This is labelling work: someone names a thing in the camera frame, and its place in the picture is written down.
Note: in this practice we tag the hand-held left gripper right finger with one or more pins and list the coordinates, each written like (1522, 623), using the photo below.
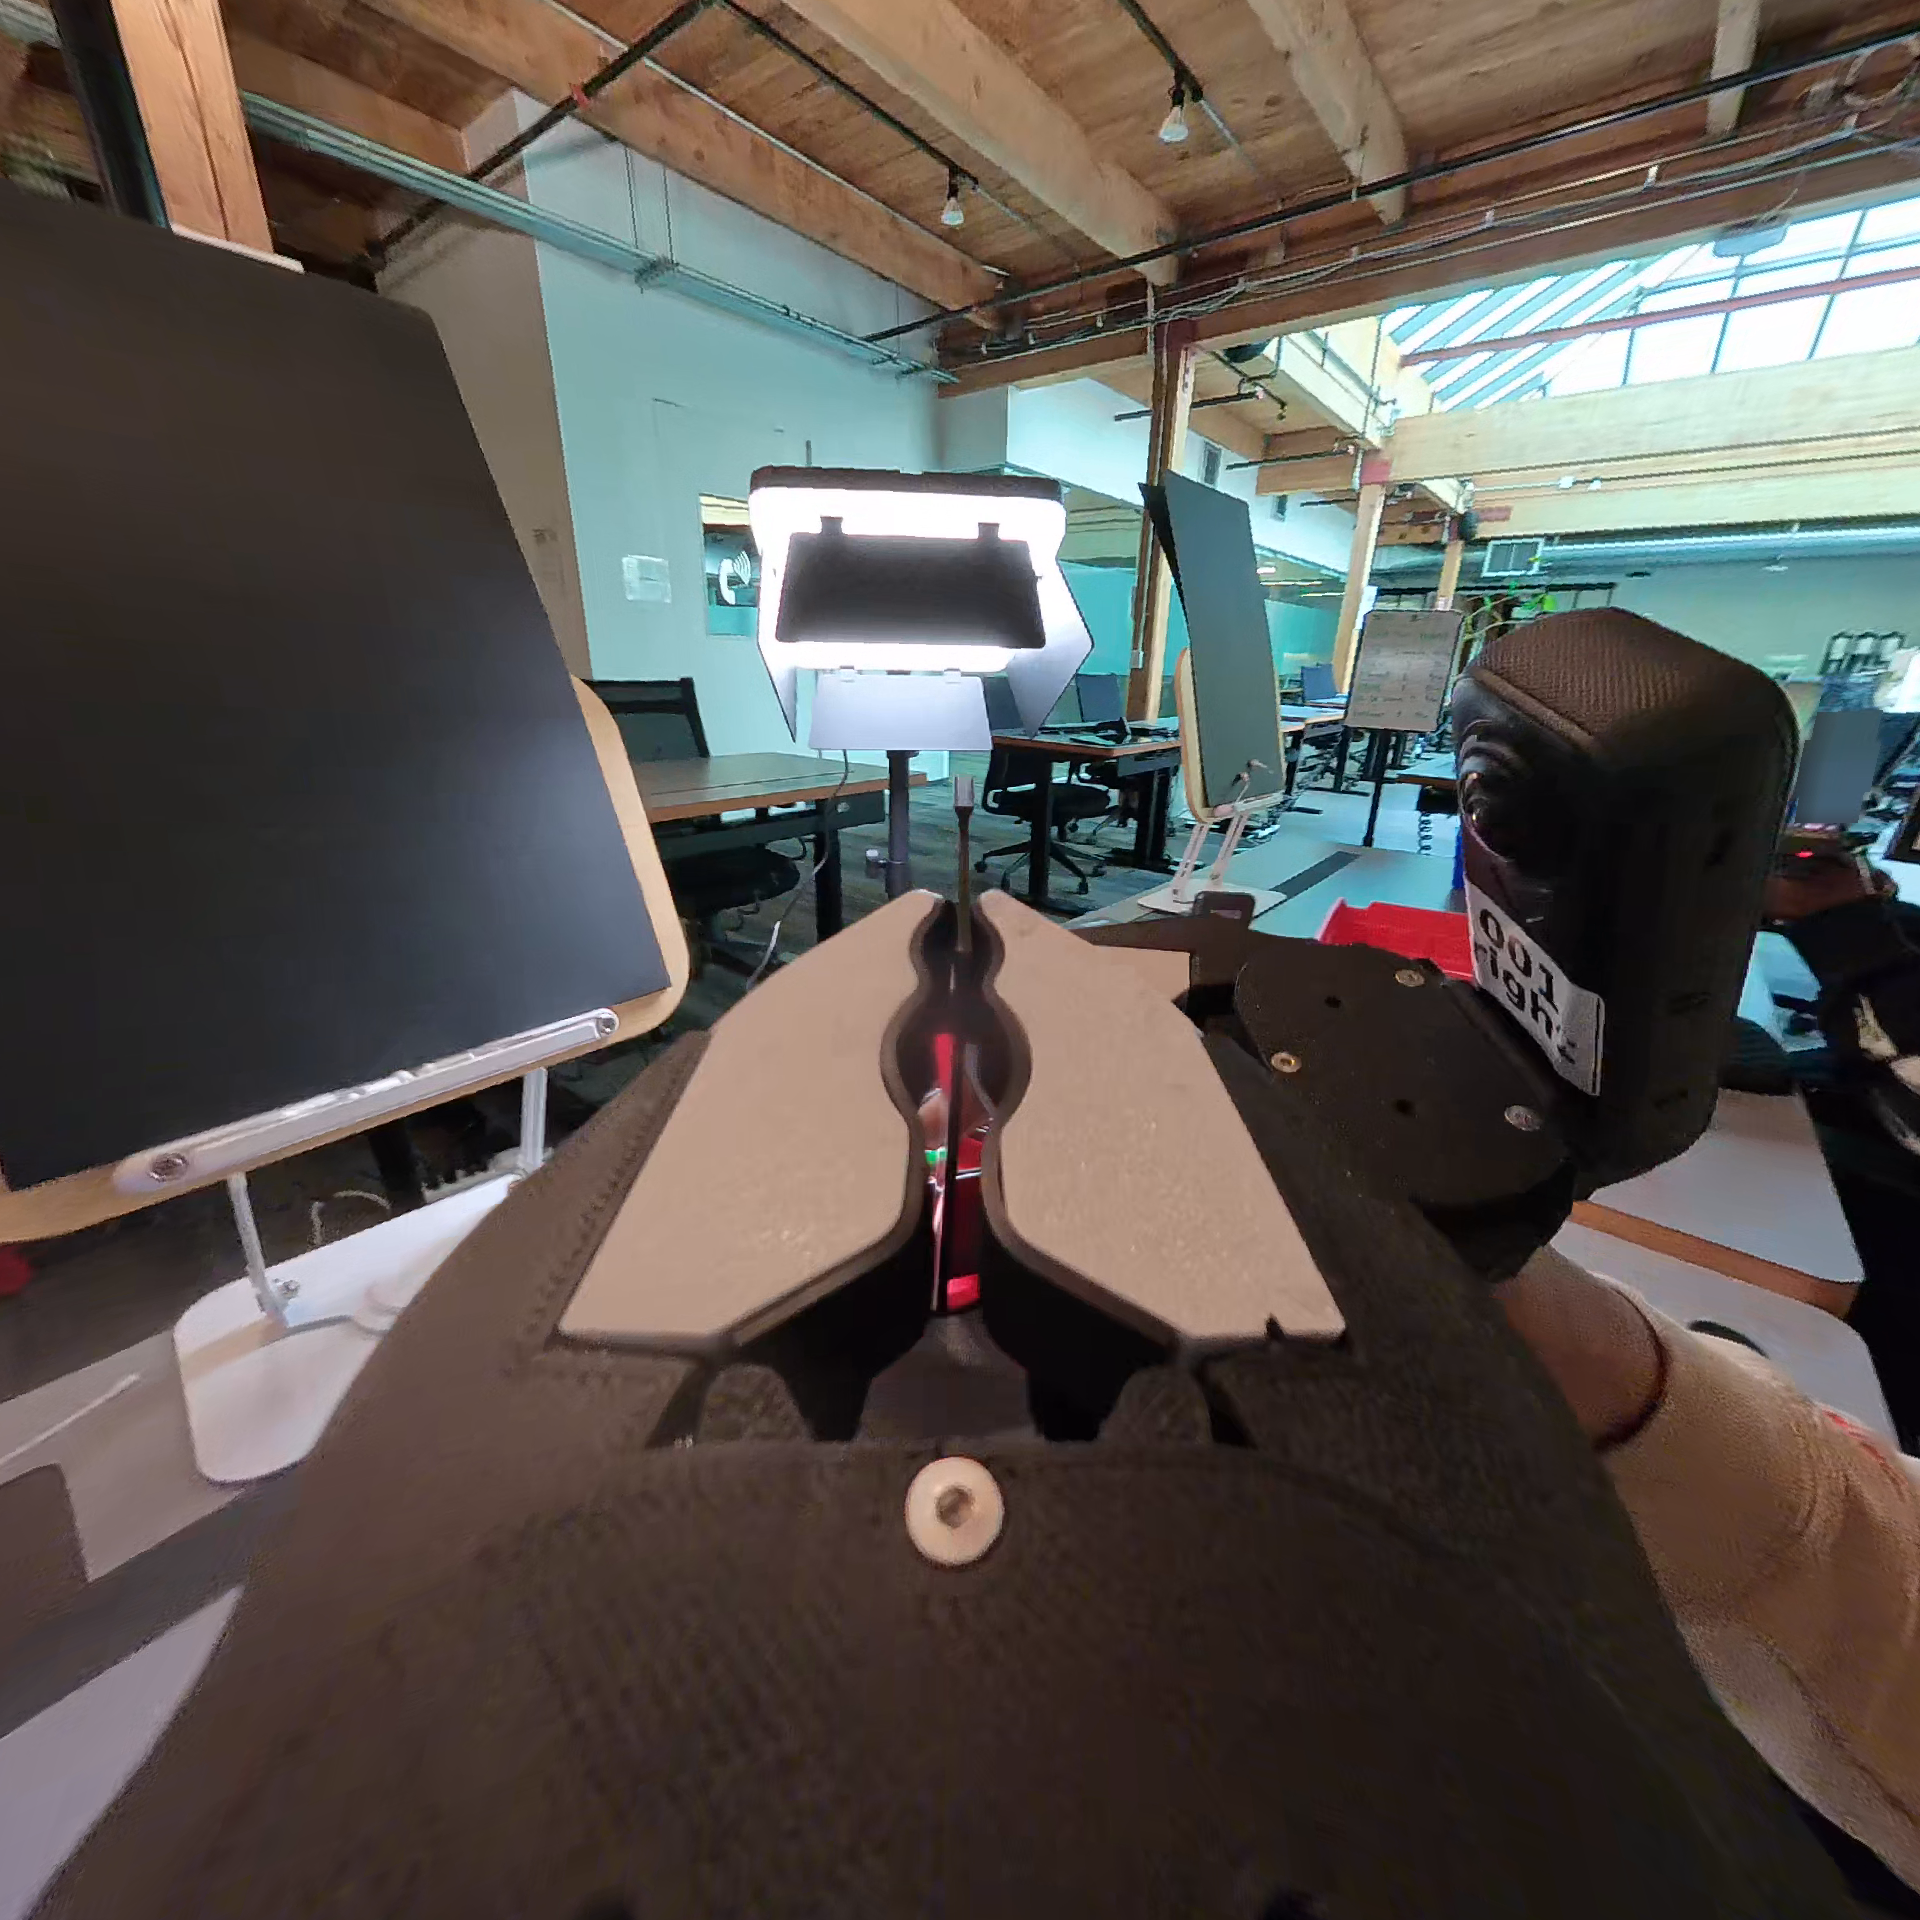
(1156, 1171)

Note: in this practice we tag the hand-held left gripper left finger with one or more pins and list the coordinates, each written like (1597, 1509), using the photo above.
(750, 1171)

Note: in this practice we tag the red plastic bin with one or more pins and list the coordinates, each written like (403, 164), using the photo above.
(960, 1244)
(1395, 938)

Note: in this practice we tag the person's right forearm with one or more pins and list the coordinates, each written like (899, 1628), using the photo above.
(1771, 1575)

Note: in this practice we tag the person's right hand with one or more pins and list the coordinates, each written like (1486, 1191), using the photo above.
(1583, 1342)

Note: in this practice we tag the whiteboard on stand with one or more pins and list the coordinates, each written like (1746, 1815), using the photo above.
(1403, 669)

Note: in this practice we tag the black light stand pole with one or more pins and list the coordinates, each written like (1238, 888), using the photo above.
(901, 827)

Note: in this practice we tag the black office chair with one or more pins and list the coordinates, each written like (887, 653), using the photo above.
(1036, 810)
(662, 720)

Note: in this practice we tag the wooden desk with black legs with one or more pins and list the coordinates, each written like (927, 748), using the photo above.
(734, 783)
(1080, 741)

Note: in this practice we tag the studio light panel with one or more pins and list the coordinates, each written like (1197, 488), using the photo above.
(901, 592)

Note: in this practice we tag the wall poster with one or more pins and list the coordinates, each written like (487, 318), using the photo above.
(727, 580)

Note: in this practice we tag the white wall thermostat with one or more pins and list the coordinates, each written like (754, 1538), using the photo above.
(648, 580)

